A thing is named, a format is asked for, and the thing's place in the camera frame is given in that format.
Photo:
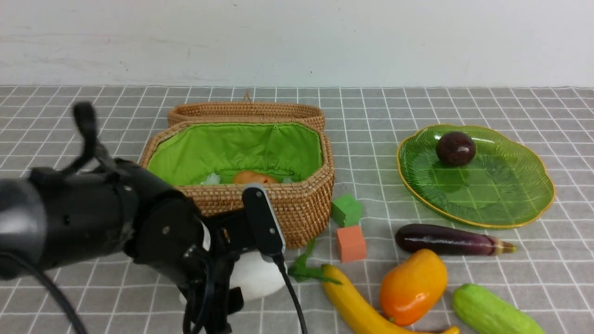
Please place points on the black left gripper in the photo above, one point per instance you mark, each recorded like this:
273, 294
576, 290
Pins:
210, 298

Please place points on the white radish with leaves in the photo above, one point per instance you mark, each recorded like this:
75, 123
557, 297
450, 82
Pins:
257, 278

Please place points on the brown potato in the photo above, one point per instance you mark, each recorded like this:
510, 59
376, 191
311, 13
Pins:
250, 176

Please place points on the yellow banana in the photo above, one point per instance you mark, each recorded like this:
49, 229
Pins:
358, 314

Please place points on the orange yellow mango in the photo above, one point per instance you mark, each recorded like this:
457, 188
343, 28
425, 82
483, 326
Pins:
413, 287

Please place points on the purple eggplant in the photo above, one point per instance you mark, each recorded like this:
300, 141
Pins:
448, 241

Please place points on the dark purple passion fruit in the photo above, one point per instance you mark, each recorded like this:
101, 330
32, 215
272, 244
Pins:
456, 149

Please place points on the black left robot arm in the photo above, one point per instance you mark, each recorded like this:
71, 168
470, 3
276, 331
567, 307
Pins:
52, 218

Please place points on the woven rattan basket green lining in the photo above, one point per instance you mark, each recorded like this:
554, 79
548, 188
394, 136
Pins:
202, 159

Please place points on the orange foam cube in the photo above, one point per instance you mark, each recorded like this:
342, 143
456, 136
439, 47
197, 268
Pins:
351, 244

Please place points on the green foam cube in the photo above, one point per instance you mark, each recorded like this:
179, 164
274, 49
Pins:
346, 211

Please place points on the woven rattan basket lid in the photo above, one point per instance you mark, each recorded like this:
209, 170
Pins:
311, 115

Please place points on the green glass leaf plate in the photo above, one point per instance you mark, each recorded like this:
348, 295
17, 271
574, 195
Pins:
504, 186

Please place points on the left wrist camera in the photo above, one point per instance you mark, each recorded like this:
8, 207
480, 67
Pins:
263, 222

